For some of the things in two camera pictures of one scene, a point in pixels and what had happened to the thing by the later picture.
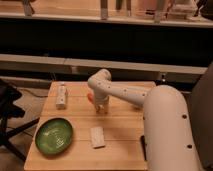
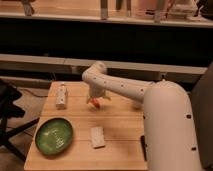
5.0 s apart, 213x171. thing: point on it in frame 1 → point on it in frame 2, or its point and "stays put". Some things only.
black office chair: [9, 110] stays put
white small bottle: [61, 97] stays put
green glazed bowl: [54, 135] stays put
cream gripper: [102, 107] → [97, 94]
